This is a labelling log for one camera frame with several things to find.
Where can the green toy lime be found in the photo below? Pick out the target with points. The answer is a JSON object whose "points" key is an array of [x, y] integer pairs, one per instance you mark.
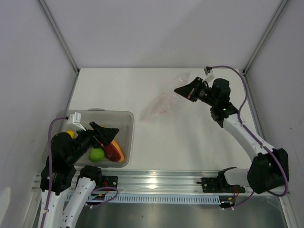
{"points": [[96, 154]]}

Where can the yellow toy fruit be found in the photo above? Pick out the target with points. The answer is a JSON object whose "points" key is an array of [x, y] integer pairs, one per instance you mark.
{"points": [[71, 134]]}

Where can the white slotted cable duct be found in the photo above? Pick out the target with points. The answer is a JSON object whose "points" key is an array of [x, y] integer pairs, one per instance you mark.
{"points": [[155, 198]]}

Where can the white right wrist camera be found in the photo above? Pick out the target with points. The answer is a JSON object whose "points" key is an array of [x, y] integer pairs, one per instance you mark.
{"points": [[209, 75]]}

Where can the orange red toy hot dog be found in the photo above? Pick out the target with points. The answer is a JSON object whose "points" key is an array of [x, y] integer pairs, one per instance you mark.
{"points": [[113, 152]]}

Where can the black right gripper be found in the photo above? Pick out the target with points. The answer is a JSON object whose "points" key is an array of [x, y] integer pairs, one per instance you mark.
{"points": [[189, 91]]}

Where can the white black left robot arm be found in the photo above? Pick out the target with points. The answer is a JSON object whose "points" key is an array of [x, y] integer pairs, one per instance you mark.
{"points": [[56, 177]]}

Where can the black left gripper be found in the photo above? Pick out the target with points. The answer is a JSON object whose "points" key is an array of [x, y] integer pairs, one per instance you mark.
{"points": [[103, 136]]}

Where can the clear grey plastic bin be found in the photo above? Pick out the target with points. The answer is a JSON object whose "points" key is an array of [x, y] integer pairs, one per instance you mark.
{"points": [[123, 120]]}

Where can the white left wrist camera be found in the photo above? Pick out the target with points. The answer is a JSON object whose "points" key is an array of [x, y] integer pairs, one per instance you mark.
{"points": [[74, 121]]}

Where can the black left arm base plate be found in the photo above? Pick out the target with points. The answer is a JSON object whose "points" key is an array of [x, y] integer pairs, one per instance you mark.
{"points": [[109, 181]]}

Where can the left aluminium frame post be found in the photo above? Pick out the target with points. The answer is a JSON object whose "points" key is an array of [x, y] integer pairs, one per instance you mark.
{"points": [[57, 33]]}

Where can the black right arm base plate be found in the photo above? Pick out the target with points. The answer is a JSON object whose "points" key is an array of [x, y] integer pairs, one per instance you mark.
{"points": [[219, 185]]}

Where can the clear pink zip top bag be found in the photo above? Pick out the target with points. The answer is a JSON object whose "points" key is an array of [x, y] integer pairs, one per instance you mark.
{"points": [[166, 98]]}

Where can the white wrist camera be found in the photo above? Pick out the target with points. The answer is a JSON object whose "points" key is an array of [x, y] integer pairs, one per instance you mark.
{"points": [[74, 121], [209, 75]]}

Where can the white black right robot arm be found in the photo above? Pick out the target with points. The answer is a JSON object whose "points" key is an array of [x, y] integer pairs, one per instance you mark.
{"points": [[269, 166]]}

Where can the right aluminium frame post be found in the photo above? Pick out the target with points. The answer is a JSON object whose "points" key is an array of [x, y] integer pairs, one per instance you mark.
{"points": [[271, 26]]}

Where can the aluminium frame post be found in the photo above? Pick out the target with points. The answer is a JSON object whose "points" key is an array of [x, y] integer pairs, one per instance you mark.
{"points": [[57, 33], [271, 26]]}

